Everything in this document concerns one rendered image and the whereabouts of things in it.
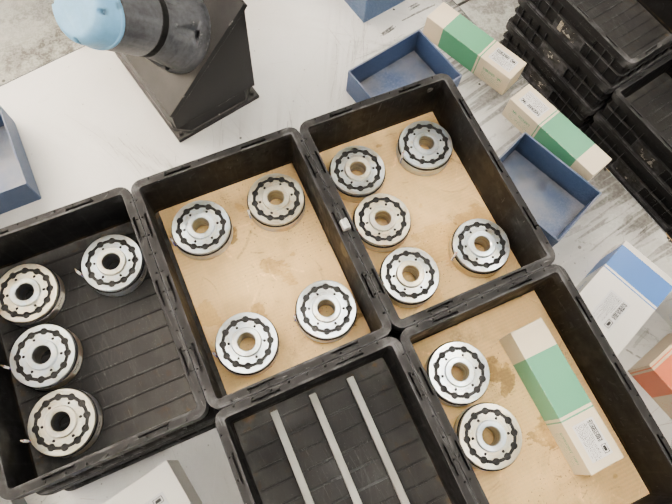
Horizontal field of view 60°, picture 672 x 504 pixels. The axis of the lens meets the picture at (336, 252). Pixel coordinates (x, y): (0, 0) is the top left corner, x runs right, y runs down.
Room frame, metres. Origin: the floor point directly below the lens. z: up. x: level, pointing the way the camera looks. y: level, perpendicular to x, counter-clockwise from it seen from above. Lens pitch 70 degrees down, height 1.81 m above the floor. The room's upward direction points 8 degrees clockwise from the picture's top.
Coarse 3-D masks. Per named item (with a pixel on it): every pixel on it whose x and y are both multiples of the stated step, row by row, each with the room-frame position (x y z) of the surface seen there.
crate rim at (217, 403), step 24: (240, 144) 0.49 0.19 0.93; (264, 144) 0.50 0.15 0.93; (192, 168) 0.43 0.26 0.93; (312, 168) 0.46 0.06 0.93; (144, 216) 0.33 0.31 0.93; (336, 216) 0.38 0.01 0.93; (360, 264) 0.30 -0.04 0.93; (168, 288) 0.22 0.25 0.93; (384, 312) 0.23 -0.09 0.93; (192, 336) 0.15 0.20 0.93; (384, 336) 0.19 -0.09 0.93; (192, 360) 0.12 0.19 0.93; (312, 360) 0.14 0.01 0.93; (264, 384) 0.10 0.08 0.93; (216, 408) 0.05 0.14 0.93
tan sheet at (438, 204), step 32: (384, 160) 0.55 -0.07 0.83; (384, 192) 0.49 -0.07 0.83; (416, 192) 0.50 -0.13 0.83; (448, 192) 0.51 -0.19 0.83; (384, 224) 0.42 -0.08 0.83; (416, 224) 0.43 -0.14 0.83; (448, 224) 0.44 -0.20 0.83; (384, 256) 0.36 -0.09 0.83; (448, 256) 0.38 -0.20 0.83; (512, 256) 0.40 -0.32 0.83; (448, 288) 0.32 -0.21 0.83
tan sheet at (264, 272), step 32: (224, 192) 0.44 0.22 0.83; (320, 224) 0.40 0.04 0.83; (224, 256) 0.32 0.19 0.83; (256, 256) 0.33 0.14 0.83; (288, 256) 0.33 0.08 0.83; (320, 256) 0.34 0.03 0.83; (192, 288) 0.25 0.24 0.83; (224, 288) 0.26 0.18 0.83; (256, 288) 0.27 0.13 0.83; (288, 288) 0.28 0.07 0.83; (224, 320) 0.20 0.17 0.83; (288, 320) 0.22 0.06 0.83; (288, 352) 0.17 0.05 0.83; (320, 352) 0.17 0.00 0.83; (224, 384) 0.10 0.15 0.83
